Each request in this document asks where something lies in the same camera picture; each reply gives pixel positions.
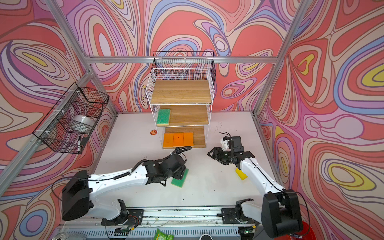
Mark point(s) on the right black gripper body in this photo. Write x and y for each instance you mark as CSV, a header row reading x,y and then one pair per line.
x,y
223,156

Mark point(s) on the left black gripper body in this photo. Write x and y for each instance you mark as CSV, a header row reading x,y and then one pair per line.
x,y
178,175

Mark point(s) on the pale yellow sponge orange underside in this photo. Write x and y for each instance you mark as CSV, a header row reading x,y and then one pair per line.
x,y
188,139

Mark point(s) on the green sponge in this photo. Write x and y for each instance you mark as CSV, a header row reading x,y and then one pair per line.
x,y
163,118

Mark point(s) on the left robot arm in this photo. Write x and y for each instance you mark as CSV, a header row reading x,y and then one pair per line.
x,y
82,195

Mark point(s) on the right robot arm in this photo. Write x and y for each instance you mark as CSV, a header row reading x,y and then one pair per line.
x,y
280,212

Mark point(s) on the yellow sponge right table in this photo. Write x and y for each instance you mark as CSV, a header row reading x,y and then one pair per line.
x,y
241,175

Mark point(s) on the green snack bag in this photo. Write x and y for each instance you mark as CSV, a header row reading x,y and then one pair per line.
x,y
162,236

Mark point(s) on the red bucket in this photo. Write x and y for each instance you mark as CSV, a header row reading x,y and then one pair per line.
x,y
307,232

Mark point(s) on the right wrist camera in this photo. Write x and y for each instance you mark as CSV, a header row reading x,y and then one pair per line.
x,y
225,143

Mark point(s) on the aluminium front rail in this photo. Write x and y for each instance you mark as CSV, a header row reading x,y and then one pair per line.
x,y
196,216

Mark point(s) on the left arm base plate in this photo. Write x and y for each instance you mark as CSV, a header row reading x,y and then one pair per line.
x,y
133,218

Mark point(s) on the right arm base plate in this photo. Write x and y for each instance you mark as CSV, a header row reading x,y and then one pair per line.
x,y
230,216

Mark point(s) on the white wire wooden shelf rack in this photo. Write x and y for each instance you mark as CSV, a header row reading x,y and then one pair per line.
x,y
189,94

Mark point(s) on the black wire basket on wall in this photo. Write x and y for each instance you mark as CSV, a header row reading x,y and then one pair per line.
x,y
60,133

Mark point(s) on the black wire basket behind shelf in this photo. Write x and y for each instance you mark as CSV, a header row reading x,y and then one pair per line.
x,y
186,59

